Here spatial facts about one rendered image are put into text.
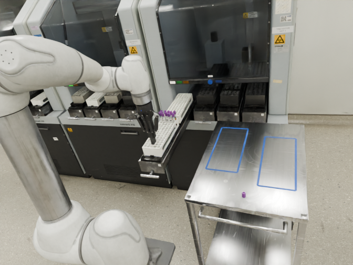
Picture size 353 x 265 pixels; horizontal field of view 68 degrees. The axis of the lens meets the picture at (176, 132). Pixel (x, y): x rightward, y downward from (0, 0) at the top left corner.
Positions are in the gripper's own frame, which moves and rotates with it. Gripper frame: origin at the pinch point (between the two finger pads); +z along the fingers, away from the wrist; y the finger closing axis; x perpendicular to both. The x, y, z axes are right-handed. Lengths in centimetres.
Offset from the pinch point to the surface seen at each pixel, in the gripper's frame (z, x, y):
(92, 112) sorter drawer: 12, -42, 70
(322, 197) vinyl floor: 90, -58, -93
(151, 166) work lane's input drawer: 12.4, 8.3, 0.0
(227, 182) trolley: 8.0, 17.7, -40.1
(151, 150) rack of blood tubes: 4.7, 4.7, -0.3
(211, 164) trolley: 8.0, 7.6, -31.3
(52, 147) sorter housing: 49, -42, 129
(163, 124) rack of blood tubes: 4.0, -18.3, 1.7
